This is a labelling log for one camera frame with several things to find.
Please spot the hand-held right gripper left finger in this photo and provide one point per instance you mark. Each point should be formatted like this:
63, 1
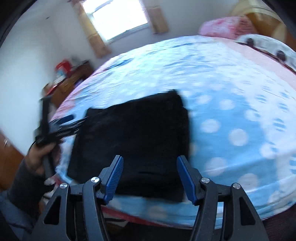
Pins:
113, 180

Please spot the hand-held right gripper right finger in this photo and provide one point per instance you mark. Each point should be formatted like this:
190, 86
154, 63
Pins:
187, 180

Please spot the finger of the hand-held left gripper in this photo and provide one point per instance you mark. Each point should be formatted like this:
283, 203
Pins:
66, 118
69, 129

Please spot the black pants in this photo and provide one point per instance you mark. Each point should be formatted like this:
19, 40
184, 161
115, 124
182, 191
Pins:
138, 139

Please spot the person's left forearm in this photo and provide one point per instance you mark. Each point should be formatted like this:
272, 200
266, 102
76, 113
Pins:
25, 190

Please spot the person's left hand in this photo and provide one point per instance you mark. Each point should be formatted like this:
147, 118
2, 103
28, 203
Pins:
34, 160

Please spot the wooden desk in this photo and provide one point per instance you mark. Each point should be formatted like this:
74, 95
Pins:
69, 83

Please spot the brown wooden door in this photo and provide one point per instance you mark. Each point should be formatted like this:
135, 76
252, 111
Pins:
9, 160

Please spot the red box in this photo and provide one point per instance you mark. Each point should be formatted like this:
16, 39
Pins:
62, 68

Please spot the beige curtain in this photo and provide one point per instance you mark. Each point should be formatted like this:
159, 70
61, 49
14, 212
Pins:
92, 34
157, 16

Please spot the blue pink polka dot blanket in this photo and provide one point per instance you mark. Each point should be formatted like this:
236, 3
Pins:
231, 104

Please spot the person's leg in jeans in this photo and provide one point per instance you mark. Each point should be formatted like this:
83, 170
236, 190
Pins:
13, 220

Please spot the window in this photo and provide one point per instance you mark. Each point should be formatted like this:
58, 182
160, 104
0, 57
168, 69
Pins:
115, 17

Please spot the panda print pillow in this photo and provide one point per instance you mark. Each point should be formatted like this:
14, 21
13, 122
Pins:
270, 49

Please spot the pink pillow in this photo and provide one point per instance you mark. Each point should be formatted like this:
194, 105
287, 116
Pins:
226, 26

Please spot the wooden headboard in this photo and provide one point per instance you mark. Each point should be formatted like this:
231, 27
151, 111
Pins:
263, 18

